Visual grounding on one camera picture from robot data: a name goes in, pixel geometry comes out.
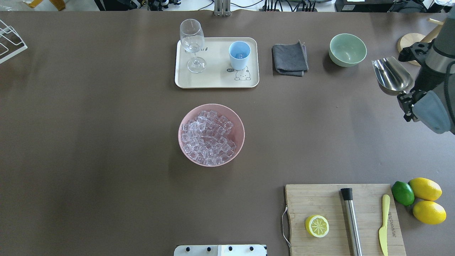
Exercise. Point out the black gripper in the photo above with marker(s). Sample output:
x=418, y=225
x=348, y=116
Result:
x=426, y=78

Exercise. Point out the stainless steel ice scoop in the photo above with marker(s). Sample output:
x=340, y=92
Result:
x=392, y=77

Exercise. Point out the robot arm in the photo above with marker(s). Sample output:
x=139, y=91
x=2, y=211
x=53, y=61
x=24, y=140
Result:
x=431, y=99

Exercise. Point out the blue plastic cup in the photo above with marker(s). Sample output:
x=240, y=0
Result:
x=239, y=52

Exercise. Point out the clear ice cubes pile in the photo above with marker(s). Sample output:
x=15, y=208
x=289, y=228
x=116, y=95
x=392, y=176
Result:
x=206, y=138

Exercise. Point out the green bowl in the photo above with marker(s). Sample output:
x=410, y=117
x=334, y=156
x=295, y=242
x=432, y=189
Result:
x=347, y=50

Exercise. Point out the yellow lemon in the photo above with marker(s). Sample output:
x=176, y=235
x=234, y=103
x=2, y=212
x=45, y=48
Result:
x=425, y=189
x=429, y=212

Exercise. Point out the green lime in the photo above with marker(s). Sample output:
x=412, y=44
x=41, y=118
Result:
x=403, y=193

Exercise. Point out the steel muddler black tip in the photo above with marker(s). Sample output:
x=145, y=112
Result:
x=347, y=195

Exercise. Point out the grey folded cloth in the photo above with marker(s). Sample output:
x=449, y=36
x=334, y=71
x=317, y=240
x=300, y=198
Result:
x=290, y=59

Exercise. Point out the yellow plastic knife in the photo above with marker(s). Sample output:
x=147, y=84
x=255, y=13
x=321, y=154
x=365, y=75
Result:
x=383, y=230

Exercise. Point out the bamboo cutting board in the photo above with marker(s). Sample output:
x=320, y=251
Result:
x=305, y=200

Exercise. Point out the half lemon slice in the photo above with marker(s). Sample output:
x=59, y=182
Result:
x=317, y=226

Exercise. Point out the cream serving tray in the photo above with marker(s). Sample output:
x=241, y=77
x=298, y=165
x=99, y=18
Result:
x=219, y=74

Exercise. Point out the pink bowl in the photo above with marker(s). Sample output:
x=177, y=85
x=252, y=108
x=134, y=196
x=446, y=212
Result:
x=238, y=134

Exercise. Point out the clear wine glass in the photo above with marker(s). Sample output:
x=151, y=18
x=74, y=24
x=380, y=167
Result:
x=192, y=40

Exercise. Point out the aluminium frame post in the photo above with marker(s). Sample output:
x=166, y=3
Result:
x=222, y=8

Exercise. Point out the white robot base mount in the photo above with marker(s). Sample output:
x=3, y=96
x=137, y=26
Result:
x=221, y=250

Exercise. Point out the white wire cup rack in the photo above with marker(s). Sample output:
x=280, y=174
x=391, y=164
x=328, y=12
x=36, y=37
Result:
x=11, y=43

